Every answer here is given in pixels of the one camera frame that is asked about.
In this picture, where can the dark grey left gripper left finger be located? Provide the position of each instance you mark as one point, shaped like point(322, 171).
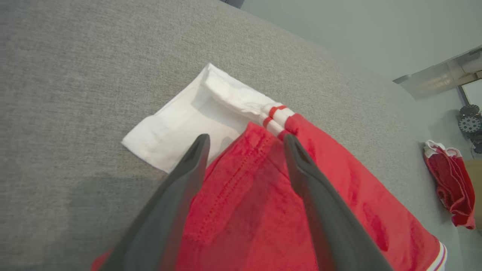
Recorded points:
point(162, 226)

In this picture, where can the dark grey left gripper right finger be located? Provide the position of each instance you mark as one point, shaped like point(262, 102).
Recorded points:
point(335, 226)

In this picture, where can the red shirt with white sleeves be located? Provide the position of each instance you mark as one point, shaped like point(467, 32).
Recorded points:
point(248, 210)

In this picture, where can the red shorts with white stripe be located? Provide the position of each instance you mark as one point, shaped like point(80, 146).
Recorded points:
point(452, 184)

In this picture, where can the brown box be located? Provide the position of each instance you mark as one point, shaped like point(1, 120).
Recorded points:
point(477, 177)

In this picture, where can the grey fabric panel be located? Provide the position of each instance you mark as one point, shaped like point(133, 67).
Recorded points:
point(75, 75)

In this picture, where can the grey metal rail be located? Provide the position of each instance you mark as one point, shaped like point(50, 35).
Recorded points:
point(433, 81)

